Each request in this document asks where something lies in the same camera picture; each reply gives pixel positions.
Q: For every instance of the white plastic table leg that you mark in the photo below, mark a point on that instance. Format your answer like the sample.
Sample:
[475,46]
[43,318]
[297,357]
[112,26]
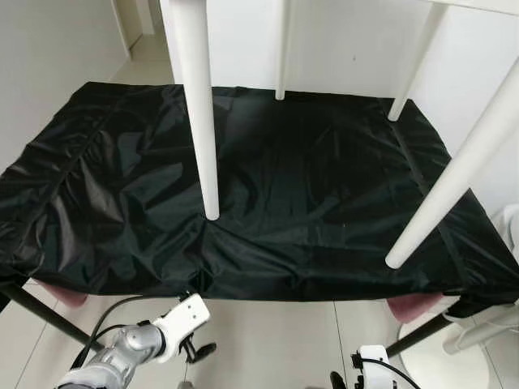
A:
[454,178]
[199,121]
[413,65]
[281,49]

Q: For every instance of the grey robot left leg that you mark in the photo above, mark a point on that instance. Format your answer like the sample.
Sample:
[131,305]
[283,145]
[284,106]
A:
[185,386]

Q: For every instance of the black cloth cover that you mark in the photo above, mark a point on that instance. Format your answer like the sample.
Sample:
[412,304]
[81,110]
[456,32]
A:
[308,178]

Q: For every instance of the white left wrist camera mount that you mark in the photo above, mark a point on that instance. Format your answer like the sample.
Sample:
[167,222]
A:
[185,318]

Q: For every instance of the black metal frame bar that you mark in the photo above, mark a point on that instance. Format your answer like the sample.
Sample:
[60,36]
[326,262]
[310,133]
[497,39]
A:
[418,334]
[49,316]

